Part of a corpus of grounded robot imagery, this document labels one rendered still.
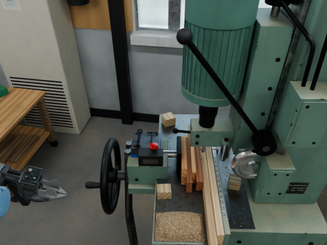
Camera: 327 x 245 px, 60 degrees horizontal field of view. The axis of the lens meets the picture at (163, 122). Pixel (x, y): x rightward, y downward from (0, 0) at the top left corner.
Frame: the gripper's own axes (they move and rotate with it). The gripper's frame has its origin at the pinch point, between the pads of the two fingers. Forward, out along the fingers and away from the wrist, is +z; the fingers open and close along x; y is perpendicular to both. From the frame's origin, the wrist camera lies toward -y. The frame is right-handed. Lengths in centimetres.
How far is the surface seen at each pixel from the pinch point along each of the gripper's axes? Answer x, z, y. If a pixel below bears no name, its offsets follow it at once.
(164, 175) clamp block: 2.4, 30.5, 21.0
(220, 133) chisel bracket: 8, 42, 41
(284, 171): -9, 56, 47
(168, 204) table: -7.8, 32.6, 19.8
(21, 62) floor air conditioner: 131, -65, -40
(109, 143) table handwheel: 14.2, 10.5, 17.0
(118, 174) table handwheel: 10.2, 17.5, 6.1
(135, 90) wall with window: 149, 24, -44
